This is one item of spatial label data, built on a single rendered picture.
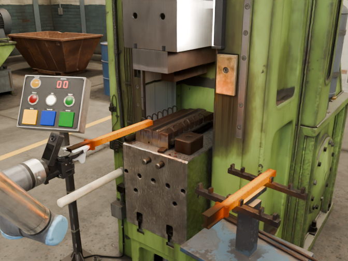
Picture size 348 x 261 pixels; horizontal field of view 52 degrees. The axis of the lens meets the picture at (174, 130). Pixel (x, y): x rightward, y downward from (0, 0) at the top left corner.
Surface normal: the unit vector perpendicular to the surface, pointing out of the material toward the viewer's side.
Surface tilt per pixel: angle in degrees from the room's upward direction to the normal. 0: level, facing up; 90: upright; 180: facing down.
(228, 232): 0
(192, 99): 90
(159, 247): 90
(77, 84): 60
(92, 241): 0
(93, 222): 0
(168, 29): 90
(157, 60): 90
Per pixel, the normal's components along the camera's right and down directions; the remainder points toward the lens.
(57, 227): 0.93, 0.19
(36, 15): 0.84, 0.18
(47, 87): -0.16, -0.18
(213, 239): 0.00, -0.94
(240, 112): -0.58, 0.28
